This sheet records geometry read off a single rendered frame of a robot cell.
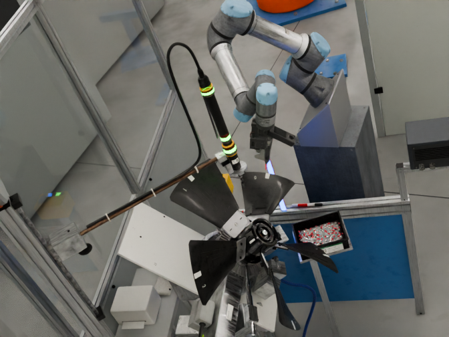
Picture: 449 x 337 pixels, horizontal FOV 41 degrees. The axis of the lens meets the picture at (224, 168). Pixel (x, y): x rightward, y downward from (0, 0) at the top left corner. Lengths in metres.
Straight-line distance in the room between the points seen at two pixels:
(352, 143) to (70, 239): 1.39
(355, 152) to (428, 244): 1.03
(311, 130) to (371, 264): 0.75
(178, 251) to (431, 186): 2.06
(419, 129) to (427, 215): 1.41
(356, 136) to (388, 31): 1.17
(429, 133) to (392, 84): 1.68
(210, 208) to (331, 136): 0.78
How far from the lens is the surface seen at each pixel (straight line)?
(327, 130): 2.74
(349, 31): 5.55
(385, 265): 3.06
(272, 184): 2.43
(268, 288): 2.39
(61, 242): 2.01
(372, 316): 3.39
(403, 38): 3.89
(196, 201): 2.22
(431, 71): 4.04
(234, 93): 2.36
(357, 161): 2.84
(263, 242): 2.17
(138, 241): 2.25
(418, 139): 2.41
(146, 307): 2.52
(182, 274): 2.28
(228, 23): 2.49
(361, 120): 2.92
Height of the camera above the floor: 2.82
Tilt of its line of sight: 39 degrees down
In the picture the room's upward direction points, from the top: 22 degrees counter-clockwise
